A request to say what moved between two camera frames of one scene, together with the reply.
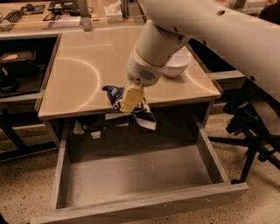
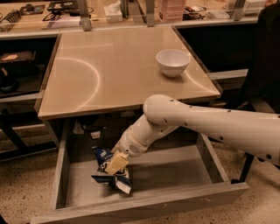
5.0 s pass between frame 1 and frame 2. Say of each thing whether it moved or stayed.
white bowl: stayed
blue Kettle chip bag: moved
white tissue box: stayed
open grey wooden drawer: stayed
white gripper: moved
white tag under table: stayed
